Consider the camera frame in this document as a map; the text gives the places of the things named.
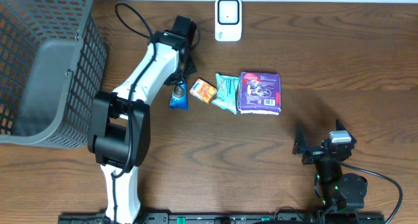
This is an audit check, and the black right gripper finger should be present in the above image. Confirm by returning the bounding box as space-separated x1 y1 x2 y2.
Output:
292 124 308 155
336 119 347 131

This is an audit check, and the orange tissue pack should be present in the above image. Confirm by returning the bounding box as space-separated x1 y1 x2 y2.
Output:
189 78 217 104

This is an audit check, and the purple sanitary pad pack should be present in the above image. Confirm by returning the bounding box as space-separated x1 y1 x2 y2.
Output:
237 72 281 115

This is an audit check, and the blue oreo cookie pack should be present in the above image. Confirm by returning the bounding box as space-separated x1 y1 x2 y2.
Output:
169 80 188 110

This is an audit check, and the green wet tissue pack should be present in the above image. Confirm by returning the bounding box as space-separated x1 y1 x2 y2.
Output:
212 73 239 114

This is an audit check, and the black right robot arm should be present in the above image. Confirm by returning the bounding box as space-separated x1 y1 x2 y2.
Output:
292 120 368 212

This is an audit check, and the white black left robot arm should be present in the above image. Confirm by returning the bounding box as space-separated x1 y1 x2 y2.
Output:
88 16 197 223

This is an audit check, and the grey plastic mesh basket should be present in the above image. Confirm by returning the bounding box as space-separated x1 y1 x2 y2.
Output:
1 0 107 149

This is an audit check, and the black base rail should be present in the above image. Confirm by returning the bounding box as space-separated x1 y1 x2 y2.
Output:
57 212 385 224

